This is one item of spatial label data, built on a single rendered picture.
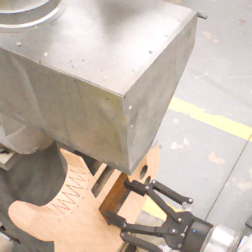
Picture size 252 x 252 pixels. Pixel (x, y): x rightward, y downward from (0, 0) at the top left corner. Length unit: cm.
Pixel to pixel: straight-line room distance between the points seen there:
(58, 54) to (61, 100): 5
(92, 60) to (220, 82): 229
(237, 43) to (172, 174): 128
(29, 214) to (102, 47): 28
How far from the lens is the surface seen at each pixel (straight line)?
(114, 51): 44
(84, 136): 49
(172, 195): 81
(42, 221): 63
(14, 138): 77
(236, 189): 216
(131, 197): 91
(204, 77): 272
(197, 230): 75
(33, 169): 114
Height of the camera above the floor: 180
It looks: 52 degrees down
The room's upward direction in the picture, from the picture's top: 1 degrees counter-clockwise
